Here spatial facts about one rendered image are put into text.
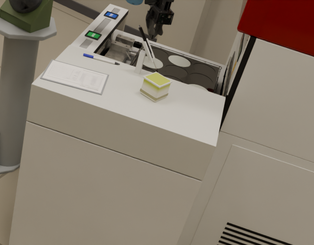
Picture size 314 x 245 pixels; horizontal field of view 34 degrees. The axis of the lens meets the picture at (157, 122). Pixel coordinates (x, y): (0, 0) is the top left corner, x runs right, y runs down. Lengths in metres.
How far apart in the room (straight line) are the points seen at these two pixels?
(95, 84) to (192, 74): 0.55
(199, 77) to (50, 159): 0.73
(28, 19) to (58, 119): 0.75
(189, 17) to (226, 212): 2.22
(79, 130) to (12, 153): 1.10
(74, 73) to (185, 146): 0.47
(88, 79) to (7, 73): 0.81
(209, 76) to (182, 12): 1.99
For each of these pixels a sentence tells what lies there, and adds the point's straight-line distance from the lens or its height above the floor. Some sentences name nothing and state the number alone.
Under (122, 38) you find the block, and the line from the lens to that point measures 2.27.
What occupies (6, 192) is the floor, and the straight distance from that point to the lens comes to 2.69.
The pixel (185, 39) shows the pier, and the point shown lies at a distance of 4.17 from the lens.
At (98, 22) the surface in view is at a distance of 2.24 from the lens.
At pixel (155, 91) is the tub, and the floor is 1.01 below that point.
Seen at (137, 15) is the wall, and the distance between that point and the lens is 4.51.
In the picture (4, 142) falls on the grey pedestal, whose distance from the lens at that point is 2.72.
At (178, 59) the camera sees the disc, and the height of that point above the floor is 0.90.
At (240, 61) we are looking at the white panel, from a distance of 1.85.
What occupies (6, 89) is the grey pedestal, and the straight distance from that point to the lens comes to 2.54.
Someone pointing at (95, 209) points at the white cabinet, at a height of 0.54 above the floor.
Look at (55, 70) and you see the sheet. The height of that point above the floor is 0.97.
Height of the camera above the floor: 1.83
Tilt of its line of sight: 32 degrees down
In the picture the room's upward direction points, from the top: 17 degrees clockwise
